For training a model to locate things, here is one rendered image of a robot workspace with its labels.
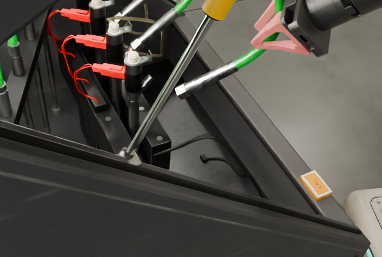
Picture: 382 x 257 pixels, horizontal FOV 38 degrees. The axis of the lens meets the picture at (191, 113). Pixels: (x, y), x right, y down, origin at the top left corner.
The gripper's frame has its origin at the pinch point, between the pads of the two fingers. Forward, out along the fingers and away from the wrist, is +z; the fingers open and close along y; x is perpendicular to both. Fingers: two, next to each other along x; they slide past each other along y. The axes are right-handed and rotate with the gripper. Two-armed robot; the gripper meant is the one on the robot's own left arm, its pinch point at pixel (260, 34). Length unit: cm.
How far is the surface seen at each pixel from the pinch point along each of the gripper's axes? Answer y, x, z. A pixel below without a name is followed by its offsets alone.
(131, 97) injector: 3.2, -1.6, 24.8
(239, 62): 2.6, 0.8, 3.9
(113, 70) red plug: 1.8, -6.8, 23.9
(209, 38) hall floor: -129, 87, 130
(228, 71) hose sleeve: 3.7, 0.8, 5.5
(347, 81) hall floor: -117, 135, 80
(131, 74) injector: 2.3, -5.0, 21.3
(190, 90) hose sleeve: 5.9, -0.6, 11.1
